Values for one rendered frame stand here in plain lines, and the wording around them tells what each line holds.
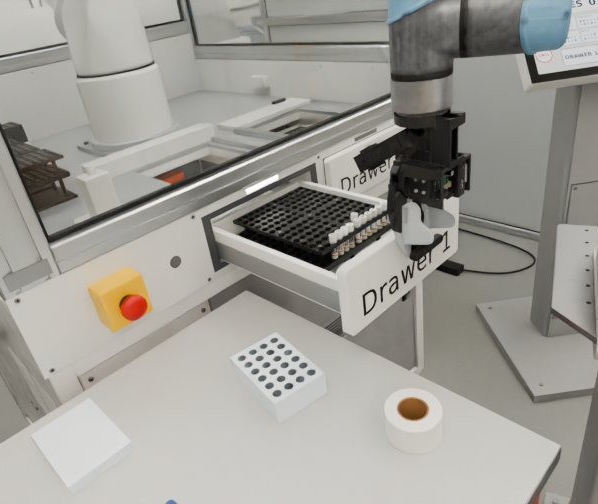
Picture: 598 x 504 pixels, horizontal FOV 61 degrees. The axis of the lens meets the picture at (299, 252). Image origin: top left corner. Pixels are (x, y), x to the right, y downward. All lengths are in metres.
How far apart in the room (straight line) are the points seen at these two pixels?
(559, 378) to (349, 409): 1.23
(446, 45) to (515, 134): 1.92
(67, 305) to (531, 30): 0.70
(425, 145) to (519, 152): 1.89
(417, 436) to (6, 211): 0.59
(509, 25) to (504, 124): 1.93
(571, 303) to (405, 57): 0.49
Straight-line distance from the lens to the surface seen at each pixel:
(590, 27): 1.55
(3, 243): 0.77
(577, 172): 1.70
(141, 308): 0.79
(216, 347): 0.85
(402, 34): 0.64
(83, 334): 0.85
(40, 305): 0.81
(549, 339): 2.00
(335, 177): 1.09
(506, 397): 1.81
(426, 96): 0.64
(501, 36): 0.63
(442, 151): 0.66
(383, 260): 0.73
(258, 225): 0.89
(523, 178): 2.59
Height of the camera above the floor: 1.28
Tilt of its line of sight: 29 degrees down
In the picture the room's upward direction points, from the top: 9 degrees counter-clockwise
